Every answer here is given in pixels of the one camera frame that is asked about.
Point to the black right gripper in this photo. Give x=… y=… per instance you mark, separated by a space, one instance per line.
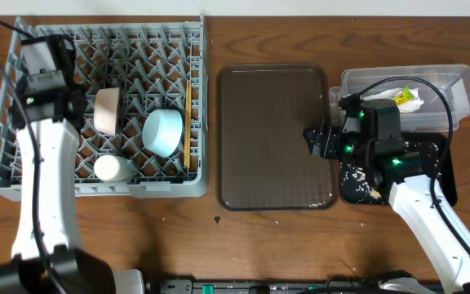
x=325 y=136

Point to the white napkin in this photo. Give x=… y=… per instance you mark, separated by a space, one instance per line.
x=407 y=108

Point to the light blue bowl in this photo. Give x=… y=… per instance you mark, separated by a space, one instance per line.
x=162 y=131

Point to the white cup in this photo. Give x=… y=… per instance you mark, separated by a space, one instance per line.
x=111 y=168

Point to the white pink bowl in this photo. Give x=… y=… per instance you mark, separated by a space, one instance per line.
x=106 y=110

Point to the pile of rice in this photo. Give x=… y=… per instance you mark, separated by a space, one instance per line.
x=383 y=174

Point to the green snack wrapper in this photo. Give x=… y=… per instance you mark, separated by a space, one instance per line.
x=402 y=96

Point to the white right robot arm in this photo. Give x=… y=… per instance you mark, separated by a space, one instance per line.
x=402 y=180

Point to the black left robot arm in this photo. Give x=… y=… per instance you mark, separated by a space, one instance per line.
x=47 y=255

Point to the black waste tray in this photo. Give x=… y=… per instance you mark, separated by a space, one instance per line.
x=355 y=188

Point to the clear plastic waste bin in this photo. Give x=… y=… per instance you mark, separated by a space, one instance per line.
x=426 y=112

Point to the dark brown serving tray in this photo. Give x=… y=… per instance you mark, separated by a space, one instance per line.
x=264 y=162

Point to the grey plastic dish rack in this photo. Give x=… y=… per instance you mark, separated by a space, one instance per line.
x=150 y=63

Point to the black rail at table edge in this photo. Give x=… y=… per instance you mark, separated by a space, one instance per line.
x=338 y=284

